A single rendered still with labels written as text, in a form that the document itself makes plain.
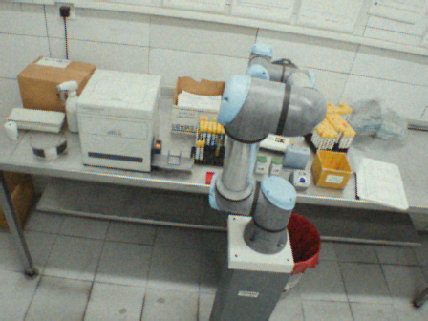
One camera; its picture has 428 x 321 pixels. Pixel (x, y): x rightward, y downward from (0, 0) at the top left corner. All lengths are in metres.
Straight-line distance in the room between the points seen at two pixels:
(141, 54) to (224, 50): 0.42
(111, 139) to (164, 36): 0.67
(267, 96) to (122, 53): 1.29
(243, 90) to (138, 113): 0.64
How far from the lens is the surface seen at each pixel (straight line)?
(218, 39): 1.89
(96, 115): 1.41
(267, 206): 1.14
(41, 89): 1.86
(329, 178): 1.61
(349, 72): 2.07
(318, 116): 0.83
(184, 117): 1.70
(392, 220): 2.64
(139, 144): 1.44
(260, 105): 0.78
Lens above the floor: 1.89
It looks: 39 degrees down
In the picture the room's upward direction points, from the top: 9 degrees clockwise
